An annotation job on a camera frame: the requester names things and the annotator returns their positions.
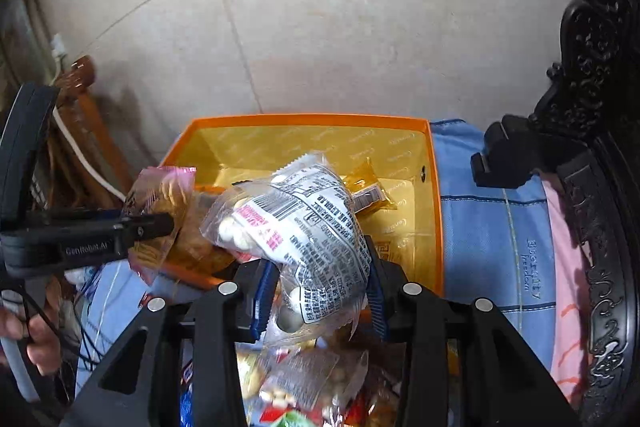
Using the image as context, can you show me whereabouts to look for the printed clear bag white candies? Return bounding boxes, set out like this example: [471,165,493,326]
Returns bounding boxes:
[200,150,374,343]

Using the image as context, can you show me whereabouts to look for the pink cracker packet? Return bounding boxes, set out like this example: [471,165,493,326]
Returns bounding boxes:
[122,166,236,286]

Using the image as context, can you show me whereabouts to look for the white cable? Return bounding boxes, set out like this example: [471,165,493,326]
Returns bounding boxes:
[52,107,126,200]

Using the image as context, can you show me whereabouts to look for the person's left hand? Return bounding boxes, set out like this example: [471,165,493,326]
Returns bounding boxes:
[0,304,63,375]

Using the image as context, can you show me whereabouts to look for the yellow pastry packet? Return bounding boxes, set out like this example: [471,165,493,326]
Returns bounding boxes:
[345,157,397,214]

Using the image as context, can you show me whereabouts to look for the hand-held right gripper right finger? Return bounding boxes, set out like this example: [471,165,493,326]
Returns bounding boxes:
[362,237,583,427]

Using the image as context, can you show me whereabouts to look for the pink cloth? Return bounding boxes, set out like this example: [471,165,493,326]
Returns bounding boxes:
[540,172,601,408]

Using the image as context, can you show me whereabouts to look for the clear bag of white candies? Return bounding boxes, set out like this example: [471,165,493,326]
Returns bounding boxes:
[240,341,369,414]

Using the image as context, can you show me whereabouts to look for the orange cardboard box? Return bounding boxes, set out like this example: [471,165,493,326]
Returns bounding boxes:
[159,113,445,303]

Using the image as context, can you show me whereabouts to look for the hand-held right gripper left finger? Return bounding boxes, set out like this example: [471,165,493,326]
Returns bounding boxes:
[60,259,281,427]

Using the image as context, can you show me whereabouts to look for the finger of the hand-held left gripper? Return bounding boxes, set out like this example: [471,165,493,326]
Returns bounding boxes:
[119,212,176,242]

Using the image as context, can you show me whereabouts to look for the dark carved wooden furniture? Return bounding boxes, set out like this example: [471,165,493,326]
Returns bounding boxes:
[470,0,640,427]

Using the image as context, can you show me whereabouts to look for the blue checked tablecloth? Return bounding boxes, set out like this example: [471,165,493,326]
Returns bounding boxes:
[75,119,565,427]

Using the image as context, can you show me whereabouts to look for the black cable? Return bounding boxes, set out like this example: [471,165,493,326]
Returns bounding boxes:
[20,287,108,368]

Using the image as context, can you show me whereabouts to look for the red orange peanut packet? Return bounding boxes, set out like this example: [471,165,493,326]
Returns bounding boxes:
[320,386,402,427]

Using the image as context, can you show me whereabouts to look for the brown wooden chair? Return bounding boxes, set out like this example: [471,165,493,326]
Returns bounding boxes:
[47,55,136,208]

